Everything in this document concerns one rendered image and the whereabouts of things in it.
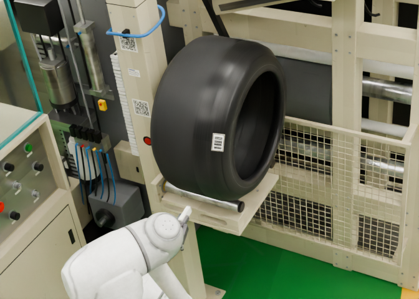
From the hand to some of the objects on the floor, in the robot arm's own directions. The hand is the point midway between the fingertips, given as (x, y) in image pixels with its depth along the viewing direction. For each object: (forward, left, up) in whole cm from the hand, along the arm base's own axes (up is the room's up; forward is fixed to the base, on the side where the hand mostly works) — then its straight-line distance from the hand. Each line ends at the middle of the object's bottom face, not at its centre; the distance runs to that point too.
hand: (184, 215), depth 250 cm
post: (+48, +6, -102) cm, 113 cm away
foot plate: (+48, +5, -102) cm, 113 cm away
